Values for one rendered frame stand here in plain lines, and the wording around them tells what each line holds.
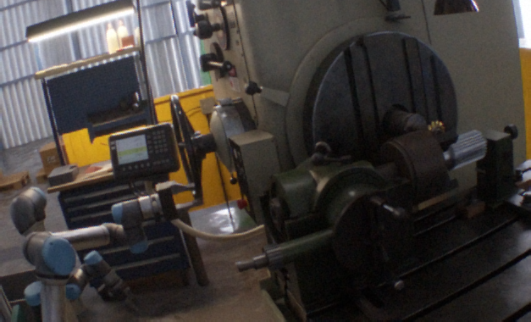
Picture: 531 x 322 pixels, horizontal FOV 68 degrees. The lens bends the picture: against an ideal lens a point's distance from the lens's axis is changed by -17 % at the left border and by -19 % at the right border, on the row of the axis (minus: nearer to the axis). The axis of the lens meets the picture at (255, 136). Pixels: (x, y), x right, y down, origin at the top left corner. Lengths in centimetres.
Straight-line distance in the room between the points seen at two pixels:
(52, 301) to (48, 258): 15
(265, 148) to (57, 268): 72
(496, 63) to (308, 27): 85
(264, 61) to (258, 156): 28
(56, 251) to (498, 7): 184
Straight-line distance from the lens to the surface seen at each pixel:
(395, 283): 95
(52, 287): 143
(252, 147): 129
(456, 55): 175
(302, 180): 105
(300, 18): 142
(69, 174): 315
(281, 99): 135
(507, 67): 196
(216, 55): 177
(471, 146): 134
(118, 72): 346
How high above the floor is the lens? 162
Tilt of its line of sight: 12 degrees down
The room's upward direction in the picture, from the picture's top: 12 degrees counter-clockwise
